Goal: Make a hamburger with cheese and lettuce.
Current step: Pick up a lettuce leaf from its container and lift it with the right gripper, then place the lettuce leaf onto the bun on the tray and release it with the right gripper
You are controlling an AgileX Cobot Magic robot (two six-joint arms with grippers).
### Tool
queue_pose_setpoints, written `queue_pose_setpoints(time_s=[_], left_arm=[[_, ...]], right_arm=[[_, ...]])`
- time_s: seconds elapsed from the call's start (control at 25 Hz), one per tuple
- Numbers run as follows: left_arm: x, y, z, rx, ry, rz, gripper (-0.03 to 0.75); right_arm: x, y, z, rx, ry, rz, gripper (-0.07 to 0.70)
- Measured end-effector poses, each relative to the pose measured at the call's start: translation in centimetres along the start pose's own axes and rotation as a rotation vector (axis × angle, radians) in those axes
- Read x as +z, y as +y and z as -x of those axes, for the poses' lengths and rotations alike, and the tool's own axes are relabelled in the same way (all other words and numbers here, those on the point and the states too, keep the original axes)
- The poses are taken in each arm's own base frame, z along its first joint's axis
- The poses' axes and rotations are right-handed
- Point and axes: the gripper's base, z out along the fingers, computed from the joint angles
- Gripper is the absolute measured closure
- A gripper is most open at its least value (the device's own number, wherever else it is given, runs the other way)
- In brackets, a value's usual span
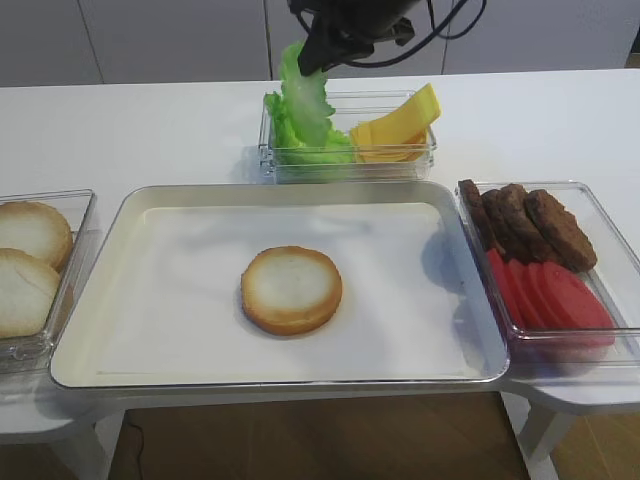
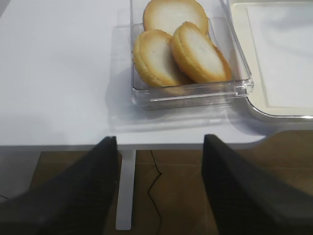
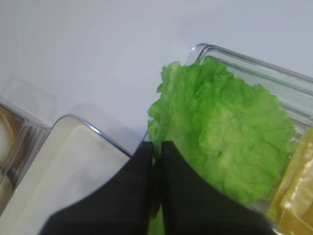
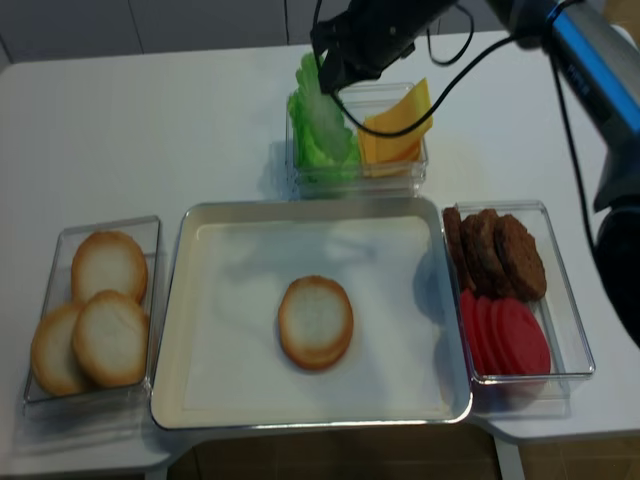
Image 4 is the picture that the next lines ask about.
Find right brown meat patty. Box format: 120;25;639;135
494;214;547;302

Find brown meat patty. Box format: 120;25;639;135
461;209;516;298
494;214;547;302
442;207;476;293

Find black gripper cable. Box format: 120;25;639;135
312;0;601;251

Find leftmost red tomato slice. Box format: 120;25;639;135
460;289;485;375

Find clear lettuce cheese container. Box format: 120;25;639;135
285;82;428;199

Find flat yellow cheese stack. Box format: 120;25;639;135
358;130;422;178

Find front right bun slice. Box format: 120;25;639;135
71;290;149;388

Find white paper tray liner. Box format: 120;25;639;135
184;216;452;424

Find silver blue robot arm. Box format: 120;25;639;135
310;0;639;341

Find front left bun slice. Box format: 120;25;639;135
30;302;96;396

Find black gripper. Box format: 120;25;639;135
310;0;455;94

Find white table leg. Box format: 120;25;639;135
493;436;525;480

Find back bun slice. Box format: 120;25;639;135
71;231;148;304

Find green lettuce leaf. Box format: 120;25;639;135
288;52;360;169

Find bun slice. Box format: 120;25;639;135
71;290;149;388
30;302;96;396
71;231;148;304

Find front red tomato slice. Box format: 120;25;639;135
497;299;551;375

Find white metal tray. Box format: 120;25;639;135
150;197;472;430

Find left brown meat patty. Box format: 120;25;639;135
442;207;476;293

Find clear left bun container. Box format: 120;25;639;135
23;215;162;410

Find bottom bun on tray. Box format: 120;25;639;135
277;275;355;371

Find upright yellow cheese slice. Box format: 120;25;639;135
364;78;433;150

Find middle brown meat patty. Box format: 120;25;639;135
461;209;516;298

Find red tomato slice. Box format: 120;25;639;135
460;289;485;375
474;296;501;375
487;299;515;375
497;299;551;375

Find clear patty tomato container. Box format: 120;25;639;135
443;202;595;395

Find green lettuce stack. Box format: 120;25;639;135
287;87;361;182

